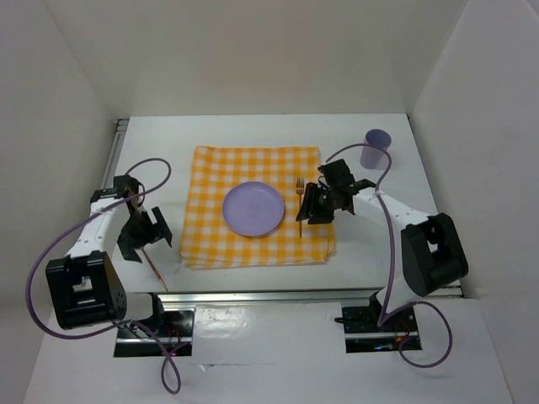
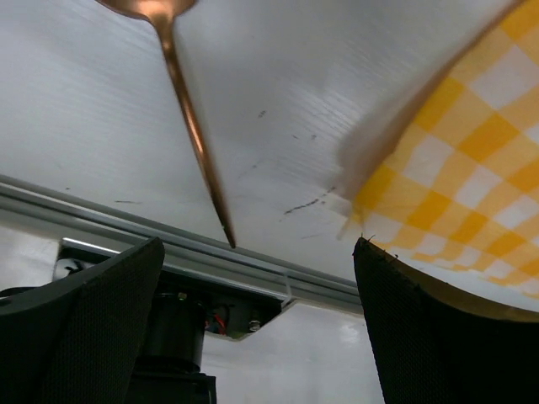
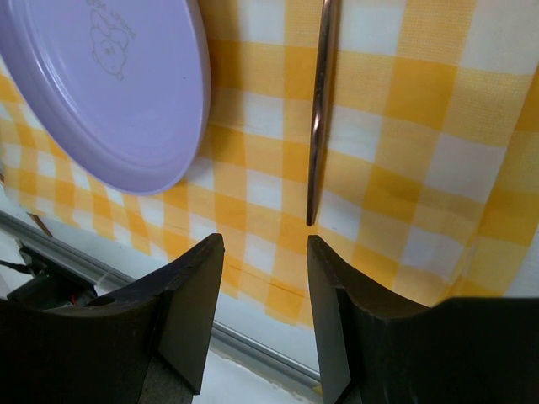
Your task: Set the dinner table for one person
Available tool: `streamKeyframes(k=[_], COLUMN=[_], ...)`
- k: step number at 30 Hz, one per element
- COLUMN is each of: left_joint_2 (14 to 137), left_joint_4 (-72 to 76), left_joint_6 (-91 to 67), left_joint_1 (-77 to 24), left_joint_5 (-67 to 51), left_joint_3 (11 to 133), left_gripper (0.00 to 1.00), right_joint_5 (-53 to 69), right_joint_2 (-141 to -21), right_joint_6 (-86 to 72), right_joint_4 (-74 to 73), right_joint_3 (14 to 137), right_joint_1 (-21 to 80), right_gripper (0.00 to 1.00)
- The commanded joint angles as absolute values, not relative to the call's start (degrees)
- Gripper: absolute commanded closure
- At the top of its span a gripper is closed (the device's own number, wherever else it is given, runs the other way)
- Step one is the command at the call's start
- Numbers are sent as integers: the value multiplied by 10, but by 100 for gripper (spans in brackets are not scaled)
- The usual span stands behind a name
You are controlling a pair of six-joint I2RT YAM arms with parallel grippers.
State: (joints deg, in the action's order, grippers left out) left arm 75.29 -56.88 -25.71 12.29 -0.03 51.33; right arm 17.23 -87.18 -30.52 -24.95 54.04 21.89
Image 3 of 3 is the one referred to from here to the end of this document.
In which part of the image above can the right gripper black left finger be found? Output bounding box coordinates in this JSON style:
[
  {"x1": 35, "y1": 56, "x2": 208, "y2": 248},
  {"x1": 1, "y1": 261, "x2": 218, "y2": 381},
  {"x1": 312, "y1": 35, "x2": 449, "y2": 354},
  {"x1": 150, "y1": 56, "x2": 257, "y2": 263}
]
[{"x1": 0, "y1": 232, "x2": 225, "y2": 404}]

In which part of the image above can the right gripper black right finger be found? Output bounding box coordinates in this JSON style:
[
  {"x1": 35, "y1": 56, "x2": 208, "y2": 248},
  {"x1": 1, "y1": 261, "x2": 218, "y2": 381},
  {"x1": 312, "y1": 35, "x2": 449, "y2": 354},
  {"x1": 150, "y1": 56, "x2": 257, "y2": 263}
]
[{"x1": 307, "y1": 236, "x2": 538, "y2": 403}]

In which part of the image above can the yellow white checkered cloth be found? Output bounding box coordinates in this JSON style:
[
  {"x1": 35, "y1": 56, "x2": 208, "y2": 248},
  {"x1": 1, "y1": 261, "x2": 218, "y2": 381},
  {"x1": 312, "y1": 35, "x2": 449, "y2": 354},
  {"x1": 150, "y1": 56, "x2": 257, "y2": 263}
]
[{"x1": 1, "y1": 1, "x2": 538, "y2": 325}]

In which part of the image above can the lilac plastic plate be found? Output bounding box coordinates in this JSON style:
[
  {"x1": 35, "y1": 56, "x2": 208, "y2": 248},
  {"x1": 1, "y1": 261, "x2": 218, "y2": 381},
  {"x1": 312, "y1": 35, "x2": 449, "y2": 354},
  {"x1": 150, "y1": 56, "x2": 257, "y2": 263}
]
[{"x1": 1, "y1": 1, "x2": 211, "y2": 195}]

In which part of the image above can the copper fork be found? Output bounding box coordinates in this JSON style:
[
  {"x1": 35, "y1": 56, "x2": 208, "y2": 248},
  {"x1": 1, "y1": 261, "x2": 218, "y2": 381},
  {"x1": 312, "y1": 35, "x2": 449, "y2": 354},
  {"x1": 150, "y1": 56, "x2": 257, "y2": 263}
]
[{"x1": 306, "y1": 0, "x2": 340, "y2": 226}]

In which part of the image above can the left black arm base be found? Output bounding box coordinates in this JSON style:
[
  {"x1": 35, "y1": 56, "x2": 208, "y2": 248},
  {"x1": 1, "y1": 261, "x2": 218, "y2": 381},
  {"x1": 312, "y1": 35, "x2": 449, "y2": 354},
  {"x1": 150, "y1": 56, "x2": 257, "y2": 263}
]
[{"x1": 1, "y1": 246, "x2": 98, "y2": 310}]

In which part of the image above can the copper spoon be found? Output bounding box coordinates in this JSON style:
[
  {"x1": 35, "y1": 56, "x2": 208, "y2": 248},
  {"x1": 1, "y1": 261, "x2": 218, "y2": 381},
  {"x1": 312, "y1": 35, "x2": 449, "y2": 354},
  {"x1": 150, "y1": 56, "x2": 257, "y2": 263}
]
[{"x1": 28, "y1": 213, "x2": 53, "y2": 237}]

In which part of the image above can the aluminium front rail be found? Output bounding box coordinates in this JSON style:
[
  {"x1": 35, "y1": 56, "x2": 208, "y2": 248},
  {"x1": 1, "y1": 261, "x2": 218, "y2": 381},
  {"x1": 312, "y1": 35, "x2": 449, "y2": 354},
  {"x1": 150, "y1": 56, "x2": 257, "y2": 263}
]
[{"x1": 1, "y1": 213, "x2": 320, "y2": 391}]

